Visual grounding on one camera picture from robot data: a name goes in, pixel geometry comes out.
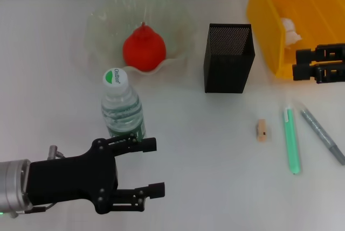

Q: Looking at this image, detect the pale green glass fruit plate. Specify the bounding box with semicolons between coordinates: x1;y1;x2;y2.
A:
85;0;199;77

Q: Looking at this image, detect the black mesh pen holder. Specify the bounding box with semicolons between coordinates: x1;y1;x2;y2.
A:
204;23;256;94

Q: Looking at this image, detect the white paper ball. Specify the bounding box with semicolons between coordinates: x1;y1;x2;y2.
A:
280;17;304;52

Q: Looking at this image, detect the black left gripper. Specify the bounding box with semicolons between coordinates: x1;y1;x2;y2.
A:
25;133;157;215

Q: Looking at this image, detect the small beige wooden block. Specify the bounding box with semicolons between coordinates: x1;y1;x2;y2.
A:
255;118;272;143

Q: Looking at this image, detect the clear water bottle green label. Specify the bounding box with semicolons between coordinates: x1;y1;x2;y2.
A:
101;68;148;142

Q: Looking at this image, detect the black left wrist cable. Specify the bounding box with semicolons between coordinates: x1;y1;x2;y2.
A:
24;202;58;213

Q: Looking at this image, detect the silver metal connector stub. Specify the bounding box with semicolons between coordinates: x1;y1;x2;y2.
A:
48;144;66;159

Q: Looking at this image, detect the yellow plastic bin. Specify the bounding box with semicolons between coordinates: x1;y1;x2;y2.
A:
246;0;345;80

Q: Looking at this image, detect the green pen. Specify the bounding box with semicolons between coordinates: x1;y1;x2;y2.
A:
282;103;302;176

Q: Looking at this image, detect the grey marker pen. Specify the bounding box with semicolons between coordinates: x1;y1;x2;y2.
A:
299;101;345;166

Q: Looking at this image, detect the red-orange toy orange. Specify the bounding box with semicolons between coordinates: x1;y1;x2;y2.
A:
122;22;167;72

